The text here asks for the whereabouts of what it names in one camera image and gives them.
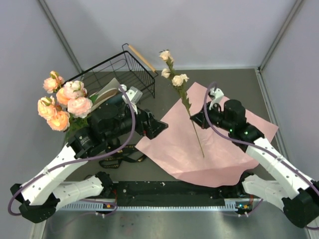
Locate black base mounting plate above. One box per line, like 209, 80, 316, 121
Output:
113, 181, 244, 199

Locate pink wrapping paper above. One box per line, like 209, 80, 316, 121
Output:
135, 82, 280, 188

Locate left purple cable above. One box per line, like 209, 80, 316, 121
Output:
7, 84, 138, 216

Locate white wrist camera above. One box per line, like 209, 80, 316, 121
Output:
122, 86, 143, 114
208, 87, 224, 110

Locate purple cable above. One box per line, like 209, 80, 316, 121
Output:
7, 84, 138, 216
203, 81, 319, 231

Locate peach rose flower stem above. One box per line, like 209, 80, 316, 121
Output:
43, 71, 70, 107

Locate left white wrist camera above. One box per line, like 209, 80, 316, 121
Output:
122, 86, 143, 114

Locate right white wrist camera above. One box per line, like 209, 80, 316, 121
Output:
208, 87, 224, 110

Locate grey slotted cable duct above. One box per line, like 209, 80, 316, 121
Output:
59, 200, 253, 213

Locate black wire basket wooden handles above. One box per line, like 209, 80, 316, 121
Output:
69, 43, 159, 99

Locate white plate in basket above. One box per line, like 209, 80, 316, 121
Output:
90, 78, 120, 100

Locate dark teal plate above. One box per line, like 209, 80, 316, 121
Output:
108, 95, 123, 104

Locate pale pink peony stem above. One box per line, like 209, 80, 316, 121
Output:
63, 80, 93, 119

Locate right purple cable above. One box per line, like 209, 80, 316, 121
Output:
203, 81, 319, 231

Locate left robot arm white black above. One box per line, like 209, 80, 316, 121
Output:
7, 103, 168, 223

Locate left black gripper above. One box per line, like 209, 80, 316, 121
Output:
104, 102, 168, 142

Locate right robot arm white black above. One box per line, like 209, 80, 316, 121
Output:
190, 100, 319, 228

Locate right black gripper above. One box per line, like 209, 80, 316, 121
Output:
190, 101, 233, 132

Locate eucalyptus pink flower sprig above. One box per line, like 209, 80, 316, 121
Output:
37, 96, 74, 142

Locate small pink rose sprig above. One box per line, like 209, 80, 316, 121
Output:
159, 49, 205, 159

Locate black ribbon gold lettering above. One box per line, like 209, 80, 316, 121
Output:
99, 144, 147, 169

